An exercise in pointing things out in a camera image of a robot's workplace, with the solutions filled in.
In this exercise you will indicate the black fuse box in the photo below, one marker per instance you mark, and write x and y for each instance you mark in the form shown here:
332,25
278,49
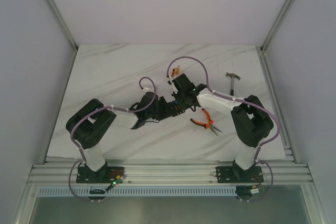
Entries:
175,108

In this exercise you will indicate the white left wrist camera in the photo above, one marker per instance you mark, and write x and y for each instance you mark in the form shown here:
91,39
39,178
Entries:
146,89

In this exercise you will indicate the white slotted cable duct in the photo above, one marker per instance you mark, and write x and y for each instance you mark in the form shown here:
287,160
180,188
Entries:
137,191

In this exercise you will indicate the right aluminium frame post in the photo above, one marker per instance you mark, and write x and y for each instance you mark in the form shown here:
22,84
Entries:
276,24

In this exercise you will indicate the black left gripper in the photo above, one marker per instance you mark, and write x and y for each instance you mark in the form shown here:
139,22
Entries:
172,108

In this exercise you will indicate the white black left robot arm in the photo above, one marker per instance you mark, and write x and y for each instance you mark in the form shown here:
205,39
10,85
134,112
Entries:
88,126

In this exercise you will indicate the aluminium corner frame post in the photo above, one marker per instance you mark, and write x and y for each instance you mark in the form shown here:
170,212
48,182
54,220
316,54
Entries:
62,24

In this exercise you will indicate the black handled claw hammer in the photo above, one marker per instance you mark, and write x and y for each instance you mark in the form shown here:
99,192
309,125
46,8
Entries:
232,76

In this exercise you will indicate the orange fuse holder block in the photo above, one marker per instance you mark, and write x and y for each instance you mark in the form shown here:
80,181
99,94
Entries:
175,71

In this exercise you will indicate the aluminium mounting rail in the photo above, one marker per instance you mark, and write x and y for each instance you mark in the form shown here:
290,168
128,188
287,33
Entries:
56,172

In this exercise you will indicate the orange handled needle-nose pliers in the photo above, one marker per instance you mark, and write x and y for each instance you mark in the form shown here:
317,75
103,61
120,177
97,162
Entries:
208,125

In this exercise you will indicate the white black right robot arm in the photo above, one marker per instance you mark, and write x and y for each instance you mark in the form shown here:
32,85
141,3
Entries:
251,120

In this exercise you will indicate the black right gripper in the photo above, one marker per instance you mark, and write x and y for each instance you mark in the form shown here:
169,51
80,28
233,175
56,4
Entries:
176,94

